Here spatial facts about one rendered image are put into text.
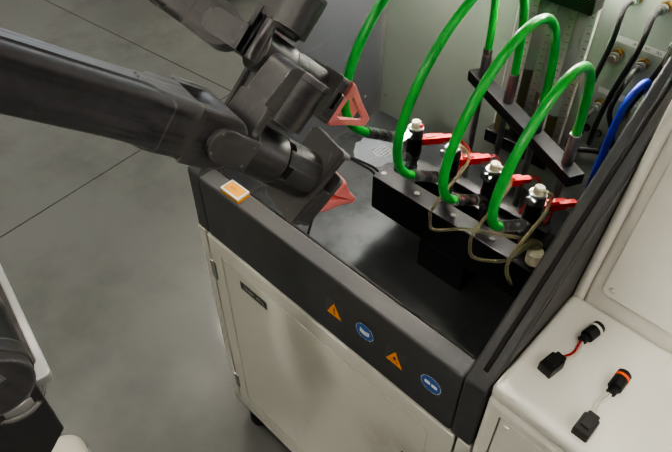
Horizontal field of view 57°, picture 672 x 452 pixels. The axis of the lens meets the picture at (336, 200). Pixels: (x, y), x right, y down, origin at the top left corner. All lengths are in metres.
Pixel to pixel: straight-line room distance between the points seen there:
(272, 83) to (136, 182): 2.14
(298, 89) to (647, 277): 0.58
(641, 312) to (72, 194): 2.25
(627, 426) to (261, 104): 0.62
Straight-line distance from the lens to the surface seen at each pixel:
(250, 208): 1.14
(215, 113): 0.57
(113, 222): 2.58
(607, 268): 1.00
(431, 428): 1.11
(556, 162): 1.05
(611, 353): 0.98
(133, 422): 2.04
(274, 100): 0.62
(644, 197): 0.94
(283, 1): 0.82
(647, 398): 0.96
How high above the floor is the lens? 1.74
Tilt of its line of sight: 44 degrees down
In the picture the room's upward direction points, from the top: straight up
